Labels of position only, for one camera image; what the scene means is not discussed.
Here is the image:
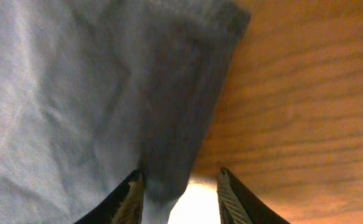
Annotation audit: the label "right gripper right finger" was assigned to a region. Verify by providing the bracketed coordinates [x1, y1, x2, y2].
[217, 167, 290, 224]

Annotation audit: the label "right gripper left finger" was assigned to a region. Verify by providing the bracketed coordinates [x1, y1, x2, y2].
[75, 170, 144, 224]

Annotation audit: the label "navy blue denim shorts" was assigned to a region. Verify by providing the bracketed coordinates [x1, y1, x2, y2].
[0, 0, 251, 223]

